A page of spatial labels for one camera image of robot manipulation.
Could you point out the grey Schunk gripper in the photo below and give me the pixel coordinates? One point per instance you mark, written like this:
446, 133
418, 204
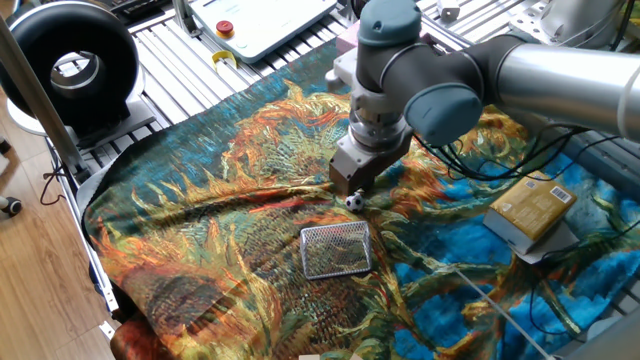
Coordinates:
360, 167

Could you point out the small black white soccer ball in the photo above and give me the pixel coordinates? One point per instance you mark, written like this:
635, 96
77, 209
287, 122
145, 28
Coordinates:
354, 202

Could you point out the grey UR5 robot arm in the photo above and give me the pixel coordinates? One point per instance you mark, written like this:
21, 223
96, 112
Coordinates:
450, 75

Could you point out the metal mesh basket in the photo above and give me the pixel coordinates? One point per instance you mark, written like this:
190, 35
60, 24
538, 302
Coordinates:
336, 250

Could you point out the sunflower painting print cloth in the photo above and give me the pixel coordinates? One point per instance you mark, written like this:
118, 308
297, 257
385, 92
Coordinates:
225, 200

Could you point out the pink gift box with bow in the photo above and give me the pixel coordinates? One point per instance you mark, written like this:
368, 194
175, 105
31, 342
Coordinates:
347, 37

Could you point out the yellow cardboard box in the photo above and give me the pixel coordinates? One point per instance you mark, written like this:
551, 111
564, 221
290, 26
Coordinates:
530, 205

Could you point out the small beige wooden block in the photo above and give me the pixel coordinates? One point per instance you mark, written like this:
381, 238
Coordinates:
309, 357

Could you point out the white teach pendant red button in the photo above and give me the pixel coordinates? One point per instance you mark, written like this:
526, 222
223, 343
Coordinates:
260, 35

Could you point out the white zip tie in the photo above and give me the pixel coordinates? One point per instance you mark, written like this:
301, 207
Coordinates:
500, 312

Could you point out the yellow tape piece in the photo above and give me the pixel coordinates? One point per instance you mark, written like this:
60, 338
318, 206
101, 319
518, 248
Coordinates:
223, 53

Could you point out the white paper sheet under pack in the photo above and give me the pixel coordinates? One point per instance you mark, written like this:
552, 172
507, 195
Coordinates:
555, 245

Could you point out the metal robot mounting plate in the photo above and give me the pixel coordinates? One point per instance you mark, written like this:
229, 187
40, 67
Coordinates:
530, 20

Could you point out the black keyboard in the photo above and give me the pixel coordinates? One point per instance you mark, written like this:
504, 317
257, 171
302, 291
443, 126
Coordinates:
140, 6

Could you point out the black caster wheel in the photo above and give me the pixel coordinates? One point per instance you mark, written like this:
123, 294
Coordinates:
12, 206

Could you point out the aluminium upright bracket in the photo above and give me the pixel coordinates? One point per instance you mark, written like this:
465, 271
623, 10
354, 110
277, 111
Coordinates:
186, 20

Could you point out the aluminium frame post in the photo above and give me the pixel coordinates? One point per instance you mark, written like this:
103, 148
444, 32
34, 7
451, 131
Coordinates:
610, 342
35, 95

